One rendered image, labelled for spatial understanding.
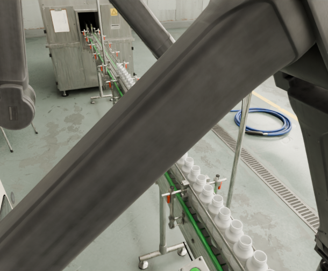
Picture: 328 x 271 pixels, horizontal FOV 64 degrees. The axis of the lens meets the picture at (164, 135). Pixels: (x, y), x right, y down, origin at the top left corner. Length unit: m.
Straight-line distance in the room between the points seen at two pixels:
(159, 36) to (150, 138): 0.48
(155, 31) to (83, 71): 4.13
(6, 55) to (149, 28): 0.29
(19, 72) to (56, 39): 3.98
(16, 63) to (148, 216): 1.99
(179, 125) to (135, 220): 2.25
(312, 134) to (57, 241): 0.24
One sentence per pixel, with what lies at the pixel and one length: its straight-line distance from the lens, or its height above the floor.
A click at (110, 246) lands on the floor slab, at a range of 2.28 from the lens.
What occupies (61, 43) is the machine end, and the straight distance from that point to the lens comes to 4.62.
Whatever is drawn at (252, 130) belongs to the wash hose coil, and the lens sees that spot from 3.73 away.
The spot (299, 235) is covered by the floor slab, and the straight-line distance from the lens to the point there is 2.55.
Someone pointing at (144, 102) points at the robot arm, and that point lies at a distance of 0.17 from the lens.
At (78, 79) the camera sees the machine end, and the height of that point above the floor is 0.28.
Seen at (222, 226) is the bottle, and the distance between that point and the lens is 0.93.
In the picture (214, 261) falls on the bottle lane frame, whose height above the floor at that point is 1.00.
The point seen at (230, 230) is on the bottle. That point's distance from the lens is 0.90.
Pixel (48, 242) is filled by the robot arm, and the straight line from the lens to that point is 0.21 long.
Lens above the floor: 1.83
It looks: 32 degrees down
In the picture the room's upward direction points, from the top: straight up
